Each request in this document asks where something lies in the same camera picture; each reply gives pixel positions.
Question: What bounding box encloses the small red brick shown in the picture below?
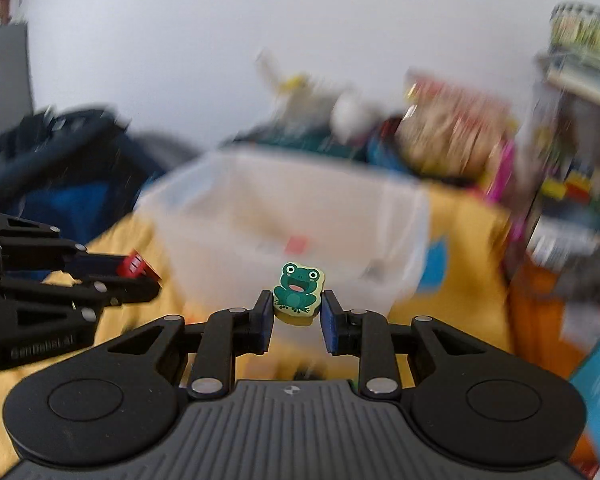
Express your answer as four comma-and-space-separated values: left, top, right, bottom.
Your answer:
116, 250, 160, 283

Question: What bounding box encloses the green frog eraser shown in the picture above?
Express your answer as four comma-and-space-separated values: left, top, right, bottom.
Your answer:
273, 262, 325, 320

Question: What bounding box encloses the dark blue bag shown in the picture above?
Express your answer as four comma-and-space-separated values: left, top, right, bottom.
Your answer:
0, 108, 201, 244

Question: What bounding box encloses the white plastic bin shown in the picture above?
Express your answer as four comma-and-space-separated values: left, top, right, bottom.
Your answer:
136, 146, 429, 313

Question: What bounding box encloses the yellow cloth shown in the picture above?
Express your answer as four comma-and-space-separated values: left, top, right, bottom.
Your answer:
0, 185, 512, 478

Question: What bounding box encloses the blue black helmet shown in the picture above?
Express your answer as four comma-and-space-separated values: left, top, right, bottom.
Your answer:
365, 115, 422, 179

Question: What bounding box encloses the orange box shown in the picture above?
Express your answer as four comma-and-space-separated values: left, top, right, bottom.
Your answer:
508, 259, 600, 378

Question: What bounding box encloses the snack bag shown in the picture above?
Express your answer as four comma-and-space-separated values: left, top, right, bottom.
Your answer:
394, 70, 516, 182

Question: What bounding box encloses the white plastic bag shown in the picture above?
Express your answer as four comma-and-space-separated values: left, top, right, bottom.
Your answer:
256, 50, 382, 143

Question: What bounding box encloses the clear toy block box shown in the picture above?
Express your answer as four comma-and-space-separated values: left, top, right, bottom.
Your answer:
524, 88, 600, 271

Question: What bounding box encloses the stack of books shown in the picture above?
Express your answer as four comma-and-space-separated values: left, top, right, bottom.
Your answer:
535, 51, 600, 106

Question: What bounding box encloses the round tin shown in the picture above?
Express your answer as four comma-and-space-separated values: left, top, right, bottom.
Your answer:
550, 1, 600, 53

